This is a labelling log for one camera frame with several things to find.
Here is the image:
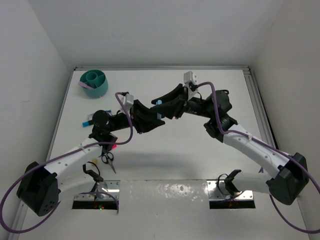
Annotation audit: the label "tan eraser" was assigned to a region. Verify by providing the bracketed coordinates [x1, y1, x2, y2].
[91, 158, 98, 164]

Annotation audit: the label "teal round desk organizer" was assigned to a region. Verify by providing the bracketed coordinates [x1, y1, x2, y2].
[79, 69, 109, 99]

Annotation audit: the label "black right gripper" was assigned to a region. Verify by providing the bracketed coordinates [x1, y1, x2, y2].
[149, 85, 213, 120]

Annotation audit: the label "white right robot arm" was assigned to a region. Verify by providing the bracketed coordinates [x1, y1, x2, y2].
[151, 84, 309, 205]

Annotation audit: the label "blue glue bottle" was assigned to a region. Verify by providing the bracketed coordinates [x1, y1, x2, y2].
[87, 110, 112, 120]

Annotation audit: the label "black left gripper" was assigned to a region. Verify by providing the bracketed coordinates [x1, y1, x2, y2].
[106, 99, 164, 133]

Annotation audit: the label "small black scissors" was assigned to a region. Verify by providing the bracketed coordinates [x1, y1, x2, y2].
[101, 152, 117, 174]

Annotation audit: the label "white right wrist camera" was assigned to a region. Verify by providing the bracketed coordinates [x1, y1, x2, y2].
[183, 71, 198, 100]

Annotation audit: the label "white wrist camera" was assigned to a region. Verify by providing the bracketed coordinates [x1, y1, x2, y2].
[183, 71, 198, 100]
[121, 93, 134, 112]

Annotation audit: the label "pink translucent highlighter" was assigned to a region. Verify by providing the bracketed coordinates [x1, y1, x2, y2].
[78, 81, 93, 90]

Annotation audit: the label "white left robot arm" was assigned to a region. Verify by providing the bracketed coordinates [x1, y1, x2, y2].
[16, 100, 165, 217]

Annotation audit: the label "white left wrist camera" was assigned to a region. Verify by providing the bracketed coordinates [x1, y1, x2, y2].
[121, 93, 134, 112]

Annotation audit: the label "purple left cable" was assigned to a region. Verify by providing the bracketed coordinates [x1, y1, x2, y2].
[0, 91, 135, 234]

